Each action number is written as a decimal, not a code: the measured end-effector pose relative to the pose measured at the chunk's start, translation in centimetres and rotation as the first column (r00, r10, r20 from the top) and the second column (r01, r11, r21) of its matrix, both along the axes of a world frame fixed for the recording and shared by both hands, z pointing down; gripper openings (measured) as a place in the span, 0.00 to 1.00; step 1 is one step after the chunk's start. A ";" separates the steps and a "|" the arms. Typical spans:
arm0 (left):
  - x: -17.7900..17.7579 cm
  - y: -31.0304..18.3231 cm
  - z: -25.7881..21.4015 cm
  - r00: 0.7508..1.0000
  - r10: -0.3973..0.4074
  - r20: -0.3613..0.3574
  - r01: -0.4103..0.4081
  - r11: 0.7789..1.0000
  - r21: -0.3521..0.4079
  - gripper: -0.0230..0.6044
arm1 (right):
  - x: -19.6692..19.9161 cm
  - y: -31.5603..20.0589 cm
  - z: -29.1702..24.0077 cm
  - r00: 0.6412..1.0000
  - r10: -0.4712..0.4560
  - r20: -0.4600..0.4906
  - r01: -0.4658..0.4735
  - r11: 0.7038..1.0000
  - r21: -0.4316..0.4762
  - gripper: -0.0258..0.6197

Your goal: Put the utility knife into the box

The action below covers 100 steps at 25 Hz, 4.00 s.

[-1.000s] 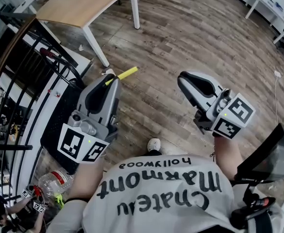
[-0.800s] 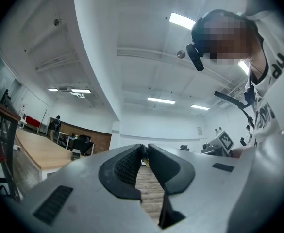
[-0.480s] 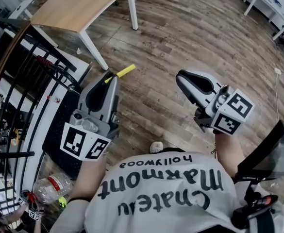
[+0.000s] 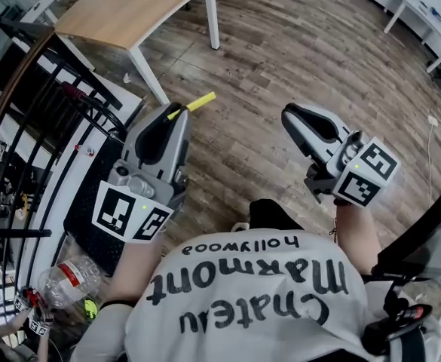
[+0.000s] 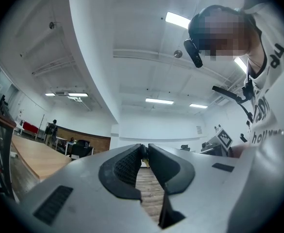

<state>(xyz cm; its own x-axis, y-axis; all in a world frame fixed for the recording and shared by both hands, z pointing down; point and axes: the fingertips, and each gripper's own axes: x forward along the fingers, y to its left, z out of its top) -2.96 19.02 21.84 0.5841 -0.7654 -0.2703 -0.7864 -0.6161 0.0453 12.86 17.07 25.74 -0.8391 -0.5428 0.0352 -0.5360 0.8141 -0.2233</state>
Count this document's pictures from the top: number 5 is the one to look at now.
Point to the black railing with wooden handrail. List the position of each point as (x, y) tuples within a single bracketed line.
[(1, 117)]

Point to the thin coat stand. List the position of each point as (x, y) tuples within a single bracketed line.
[(41, 127)]

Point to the person's right forearm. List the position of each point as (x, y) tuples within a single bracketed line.
[(238, 150)]

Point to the rectangular ceiling light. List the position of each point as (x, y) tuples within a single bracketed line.
[(159, 101), (198, 105), (50, 94), (240, 64), (178, 20), (78, 94)]

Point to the round ceiling sensor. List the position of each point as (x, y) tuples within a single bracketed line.
[(51, 25), (178, 53)]

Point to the black neck mount rig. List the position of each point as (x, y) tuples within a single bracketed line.
[(229, 94)]

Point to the wooden table with white legs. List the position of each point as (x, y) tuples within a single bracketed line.
[(42, 156)]

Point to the person's head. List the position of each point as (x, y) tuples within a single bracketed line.
[(224, 33)]

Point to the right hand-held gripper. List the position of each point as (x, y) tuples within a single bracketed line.
[(224, 138)]

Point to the white printed shirt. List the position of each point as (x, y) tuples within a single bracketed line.
[(272, 28)]

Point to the white wall notice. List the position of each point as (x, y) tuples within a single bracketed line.
[(199, 129)]

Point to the black head-worn camera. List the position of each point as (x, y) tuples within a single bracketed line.
[(194, 53)]

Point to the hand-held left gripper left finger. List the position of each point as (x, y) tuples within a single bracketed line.
[(83, 190)]

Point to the red sofa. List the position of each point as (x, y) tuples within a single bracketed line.
[(31, 127)]

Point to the black office chair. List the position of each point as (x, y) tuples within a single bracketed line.
[(82, 149)]

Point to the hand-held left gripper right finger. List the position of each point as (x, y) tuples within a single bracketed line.
[(205, 190)]

